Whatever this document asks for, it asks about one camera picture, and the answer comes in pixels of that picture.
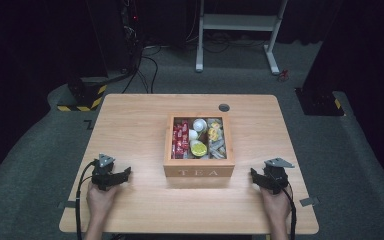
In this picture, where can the grey tape piece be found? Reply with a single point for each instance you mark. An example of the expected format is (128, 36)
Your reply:
(309, 201)
(67, 204)

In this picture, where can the large white creamer cup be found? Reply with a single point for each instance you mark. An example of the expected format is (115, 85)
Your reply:
(199, 125)

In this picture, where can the pile of yellow packets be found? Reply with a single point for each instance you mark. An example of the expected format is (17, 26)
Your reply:
(214, 131)

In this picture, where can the grey table grommet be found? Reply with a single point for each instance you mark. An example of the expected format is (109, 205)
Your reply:
(224, 107)

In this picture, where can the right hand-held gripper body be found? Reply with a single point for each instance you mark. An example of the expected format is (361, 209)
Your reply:
(276, 176)

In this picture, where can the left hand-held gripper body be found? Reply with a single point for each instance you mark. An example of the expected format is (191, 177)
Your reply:
(101, 173)

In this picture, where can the black yellow striped stand base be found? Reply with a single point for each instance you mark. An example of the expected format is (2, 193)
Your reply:
(86, 98)

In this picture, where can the white metal stand frame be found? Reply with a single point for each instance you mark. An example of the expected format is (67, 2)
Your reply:
(238, 22)

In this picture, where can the pile of grey packets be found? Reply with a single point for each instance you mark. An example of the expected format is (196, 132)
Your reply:
(218, 148)

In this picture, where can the row of red packets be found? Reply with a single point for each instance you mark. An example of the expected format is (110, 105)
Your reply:
(180, 140)

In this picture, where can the black stand base yellow mark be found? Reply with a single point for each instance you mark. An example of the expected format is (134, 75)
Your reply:
(318, 101)

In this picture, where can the person's right hand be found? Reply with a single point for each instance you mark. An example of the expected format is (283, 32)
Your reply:
(276, 206)

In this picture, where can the person's left hand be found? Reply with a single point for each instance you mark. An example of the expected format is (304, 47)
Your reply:
(99, 201)

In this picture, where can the small red floor item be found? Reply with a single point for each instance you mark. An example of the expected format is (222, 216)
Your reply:
(283, 76)

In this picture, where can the yellow lidded small cup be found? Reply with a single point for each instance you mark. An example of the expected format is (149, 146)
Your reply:
(198, 148)

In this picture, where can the wooden tea box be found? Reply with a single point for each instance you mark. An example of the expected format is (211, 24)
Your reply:
(198, 168)

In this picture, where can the small white creamer cup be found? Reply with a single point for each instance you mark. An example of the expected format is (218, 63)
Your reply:
(193, 134)

